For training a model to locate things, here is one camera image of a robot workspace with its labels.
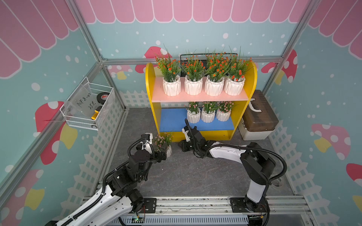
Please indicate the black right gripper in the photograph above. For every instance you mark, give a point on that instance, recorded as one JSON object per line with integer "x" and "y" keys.
{"x": 183, "y": 146}

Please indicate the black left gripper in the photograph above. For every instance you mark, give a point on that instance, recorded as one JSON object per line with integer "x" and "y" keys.
{"x": 158, "y": 158}

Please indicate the pink flower pot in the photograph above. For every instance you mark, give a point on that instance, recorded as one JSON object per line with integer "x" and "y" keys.
{"x": 162, "y": 143}
{"x": 224, "y": 110}
{"x": 209, "y": 111}
{"x": 193, "y": 112}

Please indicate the orange flower pot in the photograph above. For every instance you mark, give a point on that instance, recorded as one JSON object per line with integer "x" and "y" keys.
{"x": 171, "y": 70}
{"x": 194, "y": 71}
{"x": 236, "y": 75}
{"x": 216, "y": 71}

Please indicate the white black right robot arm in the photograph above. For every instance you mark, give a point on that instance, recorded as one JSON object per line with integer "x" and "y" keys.
{"x": 262, "y": 166}

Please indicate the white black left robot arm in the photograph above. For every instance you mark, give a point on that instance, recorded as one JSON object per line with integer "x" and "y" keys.
{"x": 118, "y": 195}

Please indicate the yellow pink blue wooden rack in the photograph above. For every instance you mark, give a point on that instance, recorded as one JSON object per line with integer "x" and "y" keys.
{"x": 170, "y": 113}

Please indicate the white box with brown lid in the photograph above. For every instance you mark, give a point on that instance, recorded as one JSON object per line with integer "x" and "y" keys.
{"x": 259, "y": 119}

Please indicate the yellow utility knife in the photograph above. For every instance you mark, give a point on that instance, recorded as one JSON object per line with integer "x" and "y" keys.
{"x": 96, "y": 112}

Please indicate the black tape roll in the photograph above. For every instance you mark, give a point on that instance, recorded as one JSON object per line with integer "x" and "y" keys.
{"x": 102, "y": 97}

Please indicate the clear tape roll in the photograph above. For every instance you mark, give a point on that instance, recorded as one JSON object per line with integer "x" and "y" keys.
{"x": 277, "y": 183}

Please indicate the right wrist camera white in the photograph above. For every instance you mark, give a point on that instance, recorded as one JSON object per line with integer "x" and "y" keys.
{"x": 186, "y": 131}

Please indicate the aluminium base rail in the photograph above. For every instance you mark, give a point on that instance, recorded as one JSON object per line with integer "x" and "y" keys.
{"x": 207, "y": 211}

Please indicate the clear wall-mounted wire basket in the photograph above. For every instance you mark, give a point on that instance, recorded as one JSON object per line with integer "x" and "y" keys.
{"x": 80, "y": 106}

